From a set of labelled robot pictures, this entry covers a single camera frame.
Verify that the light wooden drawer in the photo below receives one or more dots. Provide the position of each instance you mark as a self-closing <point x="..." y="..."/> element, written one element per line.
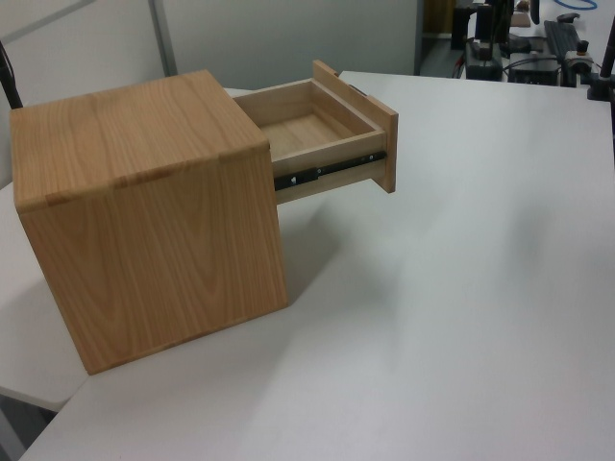
<point x="336" y="144"/>

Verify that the light wooden cabinet box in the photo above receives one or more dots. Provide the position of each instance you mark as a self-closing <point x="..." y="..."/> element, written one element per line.
<point x="144" y="201"/>

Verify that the tall black upright box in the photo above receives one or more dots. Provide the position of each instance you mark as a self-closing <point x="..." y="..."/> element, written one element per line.
<point x="462" y="26"/>

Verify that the black electronics box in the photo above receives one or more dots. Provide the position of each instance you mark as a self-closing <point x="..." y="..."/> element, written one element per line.
<point x="533" y="69"/>

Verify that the black computer keyboard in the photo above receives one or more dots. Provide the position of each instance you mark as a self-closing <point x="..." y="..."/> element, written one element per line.
<point x="562" y="38"/>

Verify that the grey emergency stop button box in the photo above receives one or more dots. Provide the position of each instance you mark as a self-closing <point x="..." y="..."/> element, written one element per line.
<point x="579" y="56"/>

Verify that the black clamp stand pole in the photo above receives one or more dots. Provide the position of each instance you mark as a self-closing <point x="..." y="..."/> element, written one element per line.
<point x="600" y="84"/>

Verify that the black computer mouse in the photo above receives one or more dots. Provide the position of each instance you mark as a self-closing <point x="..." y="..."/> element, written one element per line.
<point x="568" y="17"/>

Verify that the black metal drawer slide rail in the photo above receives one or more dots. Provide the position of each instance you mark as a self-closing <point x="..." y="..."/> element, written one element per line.
<point x="307" y="174"/>

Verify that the thin black camera pole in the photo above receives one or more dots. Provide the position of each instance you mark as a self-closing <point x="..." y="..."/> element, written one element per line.
<point x="9" y="81"/>

